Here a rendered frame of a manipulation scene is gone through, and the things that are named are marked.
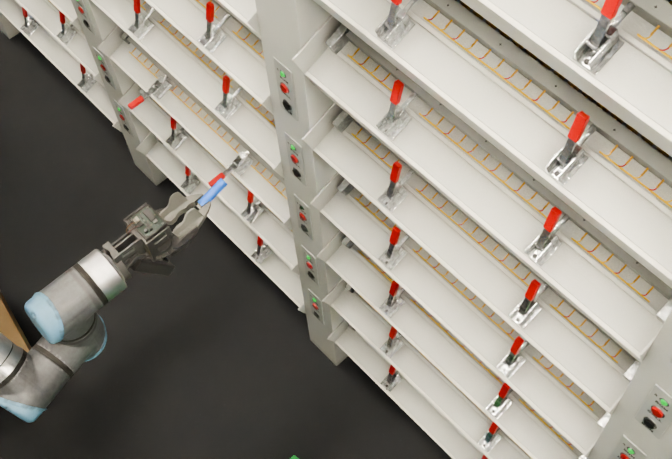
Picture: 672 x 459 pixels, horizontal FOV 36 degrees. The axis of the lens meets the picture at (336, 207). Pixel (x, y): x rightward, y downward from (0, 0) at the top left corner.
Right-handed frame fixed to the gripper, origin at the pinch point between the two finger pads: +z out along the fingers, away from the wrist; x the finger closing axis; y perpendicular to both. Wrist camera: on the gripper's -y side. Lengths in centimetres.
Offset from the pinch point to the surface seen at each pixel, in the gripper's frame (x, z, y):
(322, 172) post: -20.6, 13.9, 20.1
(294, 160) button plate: -16.2, 11.6, 21.4
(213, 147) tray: 14.4, 12.4, -9.7
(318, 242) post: -19.5, 11.7, -4.0
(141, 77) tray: 39.2, 12.5, -9.7
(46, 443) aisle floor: 11, -51, -63
